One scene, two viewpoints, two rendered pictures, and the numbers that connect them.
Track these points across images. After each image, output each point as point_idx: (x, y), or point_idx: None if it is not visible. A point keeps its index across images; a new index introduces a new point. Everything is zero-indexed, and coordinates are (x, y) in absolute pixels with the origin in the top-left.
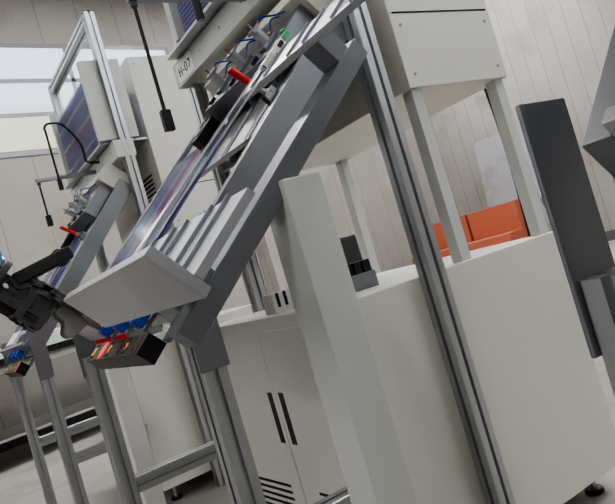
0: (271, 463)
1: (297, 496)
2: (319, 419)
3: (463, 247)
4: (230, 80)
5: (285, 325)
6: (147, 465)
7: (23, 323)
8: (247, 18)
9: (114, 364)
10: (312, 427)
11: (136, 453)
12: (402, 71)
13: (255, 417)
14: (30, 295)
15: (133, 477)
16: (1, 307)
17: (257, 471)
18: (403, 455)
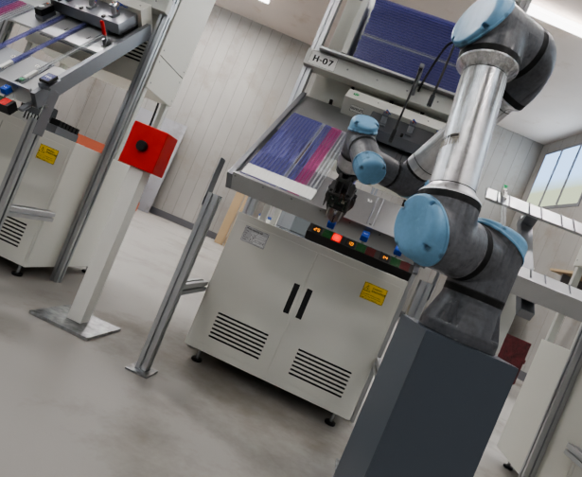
0: (256, 316)
1: (270, 343)
2: (337, 317)
3: None
4: (387, 125)
5: (350, 264)
6: (111, 261)
7: (336, 202)
8: (399, 98)
9: (347, 253)
10: (326, 318)
11: (113, 249)
12: None
13: (264, 288)
14: (354, 192)
15: (185, 284)
16: (342, 187)
17: (231, 314)
18: None
